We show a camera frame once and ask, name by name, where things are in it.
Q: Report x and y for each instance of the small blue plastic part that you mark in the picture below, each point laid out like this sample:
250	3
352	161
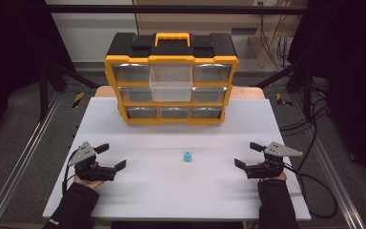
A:
187	157

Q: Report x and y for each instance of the aluminium floor rail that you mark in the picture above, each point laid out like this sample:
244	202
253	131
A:
340	187
19	162

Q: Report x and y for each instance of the black metal stand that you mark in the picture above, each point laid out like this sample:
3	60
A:
44	89
306	89

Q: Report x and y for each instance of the person's right hand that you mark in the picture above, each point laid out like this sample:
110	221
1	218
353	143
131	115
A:
281	178

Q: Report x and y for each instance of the yellow and black organizer cabinet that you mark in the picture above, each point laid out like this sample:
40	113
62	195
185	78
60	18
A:
171	47

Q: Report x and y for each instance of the yellow black hazard tape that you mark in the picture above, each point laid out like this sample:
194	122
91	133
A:
282	100
78	99

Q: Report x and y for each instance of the set of closed clear bins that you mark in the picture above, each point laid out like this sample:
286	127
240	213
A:
133	73

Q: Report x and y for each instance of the person's left hand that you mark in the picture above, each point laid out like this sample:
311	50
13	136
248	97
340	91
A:
89	184

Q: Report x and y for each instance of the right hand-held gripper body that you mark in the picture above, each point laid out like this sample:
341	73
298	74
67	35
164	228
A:
268	170

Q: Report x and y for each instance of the black curtain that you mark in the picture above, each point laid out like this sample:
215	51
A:
12	47
355	79

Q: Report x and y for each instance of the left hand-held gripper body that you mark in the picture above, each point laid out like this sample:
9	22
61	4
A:
92	173

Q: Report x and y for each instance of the white foam mat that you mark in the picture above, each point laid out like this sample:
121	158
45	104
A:
171	191

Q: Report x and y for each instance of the open clear plastic drawer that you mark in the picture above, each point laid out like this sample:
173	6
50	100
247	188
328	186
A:
171	84

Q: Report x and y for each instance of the black horizontal crossbar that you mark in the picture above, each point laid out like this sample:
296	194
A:
171	9

